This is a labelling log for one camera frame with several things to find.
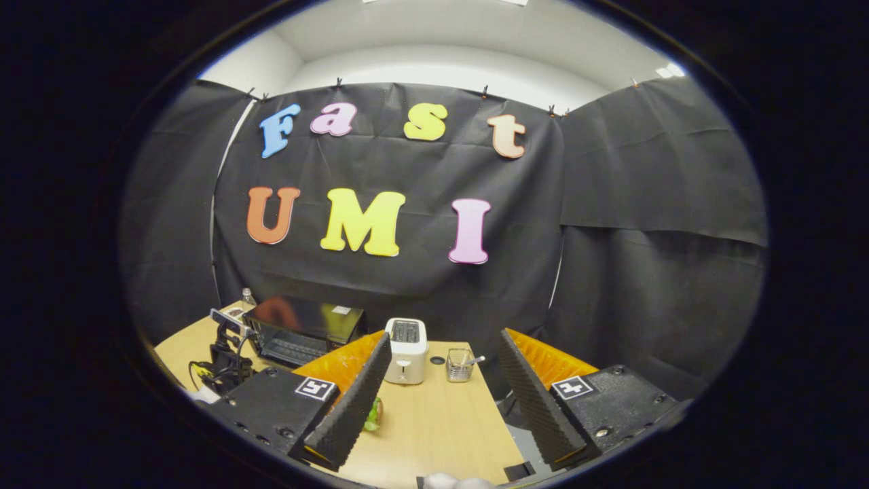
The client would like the black electric oven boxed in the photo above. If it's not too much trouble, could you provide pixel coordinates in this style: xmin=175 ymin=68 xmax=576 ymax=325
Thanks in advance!
xmin=241 ymin=294 xmax=369 ymax=369

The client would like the black backdrop cloth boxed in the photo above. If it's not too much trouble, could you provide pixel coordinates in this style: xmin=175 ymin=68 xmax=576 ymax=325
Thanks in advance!
xmin=119 ymin=76 xmax=769 ymax=401

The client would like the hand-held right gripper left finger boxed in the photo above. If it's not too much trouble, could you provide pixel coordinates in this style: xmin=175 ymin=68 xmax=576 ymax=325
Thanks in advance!
xmin=202 ymin=330 xmax=394 ymax=473

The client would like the white toaster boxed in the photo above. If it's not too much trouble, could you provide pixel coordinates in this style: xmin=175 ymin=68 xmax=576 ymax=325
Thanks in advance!
xmin=384 ymin=317 xmax=429 ymax=386

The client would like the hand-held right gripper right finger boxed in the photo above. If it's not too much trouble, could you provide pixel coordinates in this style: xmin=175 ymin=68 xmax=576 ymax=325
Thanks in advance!
xmin=500 ymin=328 xmax=693 ymax=472

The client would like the small wire basket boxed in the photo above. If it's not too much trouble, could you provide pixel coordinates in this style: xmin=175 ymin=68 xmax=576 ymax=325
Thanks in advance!
xmin=446 ymin=348 xmax=475 ymax=383

